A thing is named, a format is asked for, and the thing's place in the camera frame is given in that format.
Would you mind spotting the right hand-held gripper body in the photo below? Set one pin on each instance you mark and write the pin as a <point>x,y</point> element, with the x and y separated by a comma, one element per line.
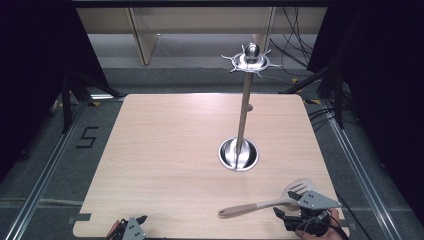
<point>316,200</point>

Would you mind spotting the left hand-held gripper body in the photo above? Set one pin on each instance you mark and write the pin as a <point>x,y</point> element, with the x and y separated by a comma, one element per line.
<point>135,231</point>

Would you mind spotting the person's left hand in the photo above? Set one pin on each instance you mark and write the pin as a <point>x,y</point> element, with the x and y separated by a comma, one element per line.
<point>112,231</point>

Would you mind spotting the person's right hand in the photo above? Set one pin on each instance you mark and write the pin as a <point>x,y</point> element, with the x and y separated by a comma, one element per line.
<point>335,218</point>

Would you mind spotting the black tape strip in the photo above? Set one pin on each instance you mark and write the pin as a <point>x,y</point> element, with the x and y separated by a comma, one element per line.
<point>80,218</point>

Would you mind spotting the yellow black marker tape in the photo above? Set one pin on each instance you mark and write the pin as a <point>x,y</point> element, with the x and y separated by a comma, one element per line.
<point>95,104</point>
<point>312,101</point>
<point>294,80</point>

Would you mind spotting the metal utensil stand with hooks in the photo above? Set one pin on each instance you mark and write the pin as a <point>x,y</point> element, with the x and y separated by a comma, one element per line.
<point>245,110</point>

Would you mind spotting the black metal stand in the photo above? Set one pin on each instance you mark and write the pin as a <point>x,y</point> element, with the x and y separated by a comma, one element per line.
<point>339,100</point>
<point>66,106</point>

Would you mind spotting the dark curtain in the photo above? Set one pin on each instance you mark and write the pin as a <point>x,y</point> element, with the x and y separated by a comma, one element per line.
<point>390,83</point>
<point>30,66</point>

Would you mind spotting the beige wooden cabinet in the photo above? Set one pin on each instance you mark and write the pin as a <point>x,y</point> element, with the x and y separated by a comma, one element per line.
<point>146,36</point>

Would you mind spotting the metal floor rail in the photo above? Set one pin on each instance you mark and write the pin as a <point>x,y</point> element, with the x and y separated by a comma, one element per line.
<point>360,173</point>
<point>43,180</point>

